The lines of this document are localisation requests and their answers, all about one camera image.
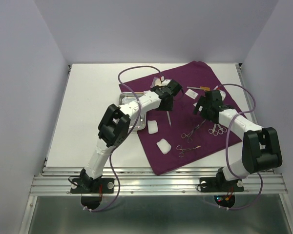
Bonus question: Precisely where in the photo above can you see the bagged beige bandage roll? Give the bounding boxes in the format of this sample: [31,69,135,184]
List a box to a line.
[150,77,165,88]

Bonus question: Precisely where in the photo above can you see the steel hemostat bottom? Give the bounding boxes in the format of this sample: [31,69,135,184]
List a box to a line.
[176,145,201,157]

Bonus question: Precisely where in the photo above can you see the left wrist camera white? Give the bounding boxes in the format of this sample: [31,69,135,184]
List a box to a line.
[160,77,171,86]

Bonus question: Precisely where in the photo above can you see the steel scissors right pair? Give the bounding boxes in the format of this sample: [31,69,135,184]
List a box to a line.
[216,124,227,135]

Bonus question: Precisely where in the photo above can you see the stainless steel tray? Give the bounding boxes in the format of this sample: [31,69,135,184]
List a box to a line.
[119,92,147,131]

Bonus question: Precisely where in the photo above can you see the aluminium front rail frame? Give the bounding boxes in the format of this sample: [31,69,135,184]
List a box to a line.
[29,167,288,196]

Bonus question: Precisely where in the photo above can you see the white gauze pad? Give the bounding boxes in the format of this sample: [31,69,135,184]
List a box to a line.
[156,139,171,155]
[147,120,158,135]

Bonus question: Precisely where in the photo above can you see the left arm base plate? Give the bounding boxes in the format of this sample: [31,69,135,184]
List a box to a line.
[68,177,115,194]

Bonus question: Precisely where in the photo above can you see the steel hemostat long centre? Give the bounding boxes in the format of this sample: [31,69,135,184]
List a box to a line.
[181,120,206,143]

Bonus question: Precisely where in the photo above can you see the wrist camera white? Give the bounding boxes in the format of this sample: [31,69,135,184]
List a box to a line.
[160,77,171,86]
[215,86,226,101]

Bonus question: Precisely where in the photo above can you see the steel scissors left pair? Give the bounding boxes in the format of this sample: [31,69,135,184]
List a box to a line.
[209,124,218,136]

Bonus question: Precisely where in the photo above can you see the small clear bagged packet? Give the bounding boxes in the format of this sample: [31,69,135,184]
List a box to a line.
[185,89,198,99]

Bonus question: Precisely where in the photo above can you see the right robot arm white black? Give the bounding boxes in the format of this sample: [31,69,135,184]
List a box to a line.
[193,90,283,193]

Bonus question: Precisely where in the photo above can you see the purple surgical cloth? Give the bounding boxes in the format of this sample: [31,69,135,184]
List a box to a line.
[121,61,248,175]

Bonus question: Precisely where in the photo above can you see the white gauze pad middle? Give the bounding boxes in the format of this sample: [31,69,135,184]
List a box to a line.
[147,120,158,135]

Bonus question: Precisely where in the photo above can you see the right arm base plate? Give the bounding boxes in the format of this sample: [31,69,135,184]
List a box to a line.
[196,177,244,193]

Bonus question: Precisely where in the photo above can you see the steel scalpel handle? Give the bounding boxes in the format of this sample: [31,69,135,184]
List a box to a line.
[167,111,172,127]

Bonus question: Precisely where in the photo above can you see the white gauze pad bottom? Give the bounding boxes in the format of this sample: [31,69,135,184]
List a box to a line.
[156,139,171,155]

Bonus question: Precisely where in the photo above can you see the scalpel blade orange packet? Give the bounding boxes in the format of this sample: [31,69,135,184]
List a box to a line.
[187,86,210,91]

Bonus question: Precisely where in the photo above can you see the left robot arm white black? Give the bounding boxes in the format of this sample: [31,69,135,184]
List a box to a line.
[75,80,183,194]

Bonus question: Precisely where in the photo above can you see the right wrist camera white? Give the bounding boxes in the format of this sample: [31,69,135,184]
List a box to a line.
[215,86,226,101]

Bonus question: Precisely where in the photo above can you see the steel scissors pair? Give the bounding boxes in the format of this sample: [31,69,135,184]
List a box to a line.
[216,124,227,135]
[209,124,218,136]

